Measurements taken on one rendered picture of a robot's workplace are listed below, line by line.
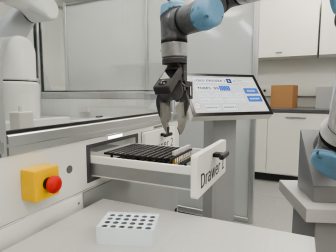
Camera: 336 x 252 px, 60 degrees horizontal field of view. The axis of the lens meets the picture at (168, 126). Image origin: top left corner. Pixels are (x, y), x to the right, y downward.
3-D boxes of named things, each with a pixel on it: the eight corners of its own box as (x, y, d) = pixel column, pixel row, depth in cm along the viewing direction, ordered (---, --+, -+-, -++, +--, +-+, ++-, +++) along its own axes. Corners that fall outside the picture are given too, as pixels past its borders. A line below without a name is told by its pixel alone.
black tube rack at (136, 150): (192, 167, 96) (192, 148, 95) (170, 181, 80) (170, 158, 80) (134, 160, 105) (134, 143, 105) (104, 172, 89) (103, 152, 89)
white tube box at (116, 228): (159, 229, 69) (159, 213, 68) (153, 247, 60) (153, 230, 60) (108, 226, 70) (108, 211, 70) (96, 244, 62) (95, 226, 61)
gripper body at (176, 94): (193, 101, 87) (193, 60, 86) (183, 102, 79) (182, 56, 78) (170, 101, 90) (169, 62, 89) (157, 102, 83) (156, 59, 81)
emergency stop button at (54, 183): (64, 191, 67) (63, 174, 66) (50, 196, 63) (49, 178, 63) (54, 189, 68) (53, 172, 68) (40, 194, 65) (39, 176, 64)
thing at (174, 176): (219, 168, 96) (219, 149, 96) (192, 191, 73) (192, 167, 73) (118, 157, 113) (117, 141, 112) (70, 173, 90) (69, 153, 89)
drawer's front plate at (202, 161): (225, 171, 97) (226, 139, 96) (196, 200, 71) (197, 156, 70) (220, 171, 98) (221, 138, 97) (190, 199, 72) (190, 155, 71)
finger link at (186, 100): (192, 115, 81) (187, 84, 81) (190, 115, 80) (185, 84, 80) (176, 117, 83) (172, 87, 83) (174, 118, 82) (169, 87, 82)
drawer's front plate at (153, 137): (175, 148, 139) (175, 125, 138) (145, 161, 113) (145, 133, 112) (171, 148, 140) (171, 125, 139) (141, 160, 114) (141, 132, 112)
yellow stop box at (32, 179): (62, 194, 69) (61, 164, 69) (37, 204, 63) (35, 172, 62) (46, 191, 72) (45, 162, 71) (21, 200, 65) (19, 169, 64)
